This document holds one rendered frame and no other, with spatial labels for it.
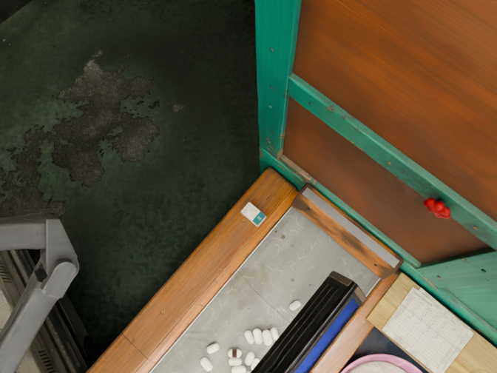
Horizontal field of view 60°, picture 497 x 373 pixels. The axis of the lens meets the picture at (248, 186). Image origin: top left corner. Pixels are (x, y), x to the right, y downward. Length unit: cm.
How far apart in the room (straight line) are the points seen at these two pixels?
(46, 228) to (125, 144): 132
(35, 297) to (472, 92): 78
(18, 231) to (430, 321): 94
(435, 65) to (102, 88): 194
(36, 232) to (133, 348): 46
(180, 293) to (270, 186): 37
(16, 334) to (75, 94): 158
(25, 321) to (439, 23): 82
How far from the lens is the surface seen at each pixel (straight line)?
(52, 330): 173
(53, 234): 86
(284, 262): 116
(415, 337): 118
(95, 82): 233
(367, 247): 107
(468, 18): 46
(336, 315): 80
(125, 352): 119
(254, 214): 113
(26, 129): 236
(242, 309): 115
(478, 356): 124
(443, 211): 71
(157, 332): 116
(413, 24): 49
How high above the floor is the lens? 189
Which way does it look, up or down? 75 degrees down
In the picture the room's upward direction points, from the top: 8 degrees counter-clockwise
